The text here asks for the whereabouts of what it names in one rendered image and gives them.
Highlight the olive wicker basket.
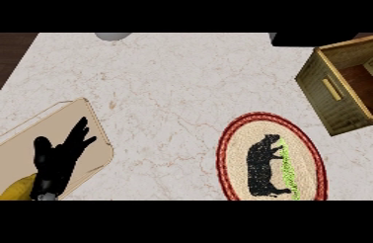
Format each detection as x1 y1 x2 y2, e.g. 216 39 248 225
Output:
295 35 373 137

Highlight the beige cutting board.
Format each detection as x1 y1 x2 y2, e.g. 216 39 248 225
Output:
0 97 115 201

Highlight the yellow croissant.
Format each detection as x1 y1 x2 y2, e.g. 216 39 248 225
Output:
0 173 40 202

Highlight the grey round object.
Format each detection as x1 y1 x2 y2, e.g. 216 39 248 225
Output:
95 32 135 42

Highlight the oval bear-print placemat, red rim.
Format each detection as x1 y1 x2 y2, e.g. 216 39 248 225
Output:
216 111 329 202

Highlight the black appliance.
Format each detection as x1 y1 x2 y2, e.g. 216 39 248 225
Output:
269 32 373 48

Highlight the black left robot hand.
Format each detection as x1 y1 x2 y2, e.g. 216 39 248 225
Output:
30 116 99 201

